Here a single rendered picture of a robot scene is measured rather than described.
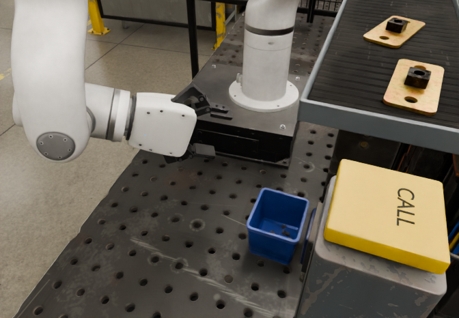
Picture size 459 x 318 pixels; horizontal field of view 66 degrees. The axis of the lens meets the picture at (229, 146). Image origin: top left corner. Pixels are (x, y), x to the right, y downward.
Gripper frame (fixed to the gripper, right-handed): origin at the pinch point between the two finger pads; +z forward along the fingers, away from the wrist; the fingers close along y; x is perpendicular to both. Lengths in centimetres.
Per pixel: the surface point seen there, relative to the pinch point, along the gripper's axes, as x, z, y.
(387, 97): -27.6, 1.3, 26.8
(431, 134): -32.1, 2.2, 26.9
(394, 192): -36.7, -2.8, 25.3
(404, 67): -23.1, 5.1, 28.0
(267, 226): -5.8, 16.2, -17.5
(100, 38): 273, -35, -120
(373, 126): -30.2, -0.7, 25.5
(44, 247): 48, -35, -112
